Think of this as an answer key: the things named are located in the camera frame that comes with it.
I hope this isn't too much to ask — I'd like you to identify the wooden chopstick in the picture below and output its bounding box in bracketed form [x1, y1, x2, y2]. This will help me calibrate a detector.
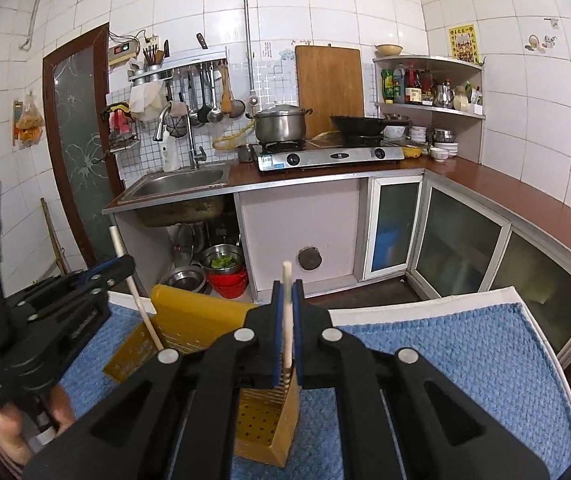
[110, 226, 164, 351]
[282, 261, 294, 373]

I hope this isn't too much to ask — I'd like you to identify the person's left hand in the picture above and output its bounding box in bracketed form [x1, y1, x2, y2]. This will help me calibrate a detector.
[0, 385, 76, 466]

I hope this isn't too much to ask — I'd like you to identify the blue textured towel mat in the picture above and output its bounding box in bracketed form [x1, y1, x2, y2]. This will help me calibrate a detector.
[62, 290, 571, 479]

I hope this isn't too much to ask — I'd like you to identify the yellow perforated utensil holder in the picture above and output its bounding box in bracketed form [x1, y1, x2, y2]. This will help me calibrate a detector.
[103, 285, 299, 468]

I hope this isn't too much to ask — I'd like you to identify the red plastic basin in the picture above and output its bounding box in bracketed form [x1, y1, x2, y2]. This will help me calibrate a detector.
[206, 268, 248, 299]

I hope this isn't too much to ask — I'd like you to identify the steel bowl with vegetables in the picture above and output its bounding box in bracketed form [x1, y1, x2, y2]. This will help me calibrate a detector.
[198, 244, 244, 274]

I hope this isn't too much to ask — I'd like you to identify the stainless steel sink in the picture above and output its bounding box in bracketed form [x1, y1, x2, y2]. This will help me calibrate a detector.
[119, 164, 231, 202]

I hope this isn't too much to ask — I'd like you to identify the hanging plastic bag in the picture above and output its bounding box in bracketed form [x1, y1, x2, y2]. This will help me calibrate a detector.
[12, 91, 44, 148]

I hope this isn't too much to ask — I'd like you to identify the chrome faucet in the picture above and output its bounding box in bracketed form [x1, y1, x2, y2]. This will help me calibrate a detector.
[153, 101, 207, 171]

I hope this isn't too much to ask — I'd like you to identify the glass cabinet door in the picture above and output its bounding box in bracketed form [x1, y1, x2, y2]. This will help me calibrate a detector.
[363, 176, 422, 281]

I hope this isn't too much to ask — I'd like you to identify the dark framed glass door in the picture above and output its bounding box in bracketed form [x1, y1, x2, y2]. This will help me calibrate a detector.
[42, 24, 124, 268]

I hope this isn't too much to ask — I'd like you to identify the stainless gas stove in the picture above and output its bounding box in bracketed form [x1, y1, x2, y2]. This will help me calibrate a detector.
[257, 139, 405, 172]

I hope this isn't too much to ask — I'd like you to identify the vertical metal pipe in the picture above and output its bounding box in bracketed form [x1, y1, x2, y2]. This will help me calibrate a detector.
[243, 0, 257, 107]

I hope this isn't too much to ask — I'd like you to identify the stainless steel pot with lid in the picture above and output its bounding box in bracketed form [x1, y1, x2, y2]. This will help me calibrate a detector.
[253, 104, 314, 144]

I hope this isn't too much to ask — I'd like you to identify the black wok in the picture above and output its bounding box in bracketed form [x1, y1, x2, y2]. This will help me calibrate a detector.
[331, 116, 411, 136]

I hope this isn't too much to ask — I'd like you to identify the corner shelf unit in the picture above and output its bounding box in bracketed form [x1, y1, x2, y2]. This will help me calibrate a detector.
[372, 55, 485, 162]

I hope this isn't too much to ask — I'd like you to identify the wooden cutting board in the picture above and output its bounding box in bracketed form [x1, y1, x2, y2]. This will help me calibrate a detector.
[295, 46, 365, 139]

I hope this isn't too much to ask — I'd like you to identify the beige bowl on shelf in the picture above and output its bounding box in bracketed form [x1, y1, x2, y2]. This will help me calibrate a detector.
[375, 44, 403, 58]

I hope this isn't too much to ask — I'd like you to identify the wall utensil rack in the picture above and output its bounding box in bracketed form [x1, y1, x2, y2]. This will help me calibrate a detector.
[128, 46, 229, 82]

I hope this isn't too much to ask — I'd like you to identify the yellow wall poster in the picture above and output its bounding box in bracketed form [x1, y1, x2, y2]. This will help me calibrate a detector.
[448, 24, 481, 65]

